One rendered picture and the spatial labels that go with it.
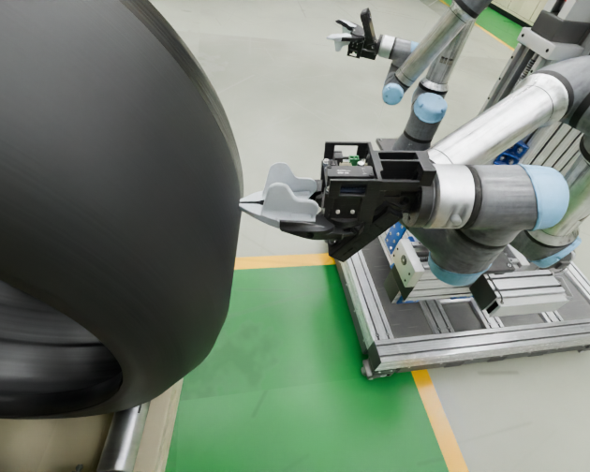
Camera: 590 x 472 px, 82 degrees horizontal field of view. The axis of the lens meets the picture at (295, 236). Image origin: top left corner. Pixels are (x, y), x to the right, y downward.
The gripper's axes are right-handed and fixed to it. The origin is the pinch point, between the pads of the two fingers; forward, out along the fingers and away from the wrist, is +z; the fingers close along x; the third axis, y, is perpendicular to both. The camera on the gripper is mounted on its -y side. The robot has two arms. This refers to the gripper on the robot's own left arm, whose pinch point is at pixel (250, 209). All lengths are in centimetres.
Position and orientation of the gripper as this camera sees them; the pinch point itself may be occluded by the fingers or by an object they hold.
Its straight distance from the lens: 41.2
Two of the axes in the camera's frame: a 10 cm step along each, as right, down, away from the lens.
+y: 0.2, -6.7, -7.4
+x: 0.1, 7.4, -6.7
